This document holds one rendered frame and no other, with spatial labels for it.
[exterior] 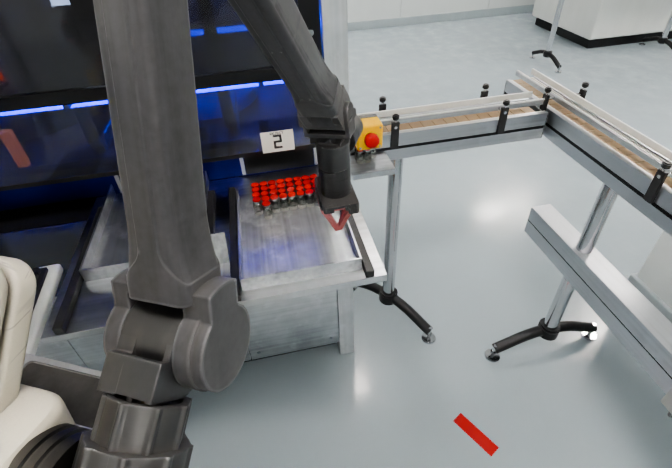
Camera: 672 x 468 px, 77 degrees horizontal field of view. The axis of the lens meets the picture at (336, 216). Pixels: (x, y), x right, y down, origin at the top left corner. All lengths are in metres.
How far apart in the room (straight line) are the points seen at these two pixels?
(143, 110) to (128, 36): 0.05
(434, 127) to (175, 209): 1.12
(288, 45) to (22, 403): 0.43
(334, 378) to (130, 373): 1.45
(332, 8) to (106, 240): 0.77
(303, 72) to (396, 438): 1.39
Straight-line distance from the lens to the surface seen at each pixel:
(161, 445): 0.40
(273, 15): 0.50
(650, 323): 1.50
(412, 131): 1.35
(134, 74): 0.34
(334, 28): 1.06
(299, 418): 1.74
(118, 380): 0.40
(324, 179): 0.75
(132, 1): 0.34
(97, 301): 1.04
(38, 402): 0.47
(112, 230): 1.21
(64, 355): 1.77
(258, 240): 1.04
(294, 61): 0.55
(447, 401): 1.79
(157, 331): 0.39
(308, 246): 1.00
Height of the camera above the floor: 1.56
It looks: 39 degrees down
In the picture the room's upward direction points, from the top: 3 degrees counter-clockwise
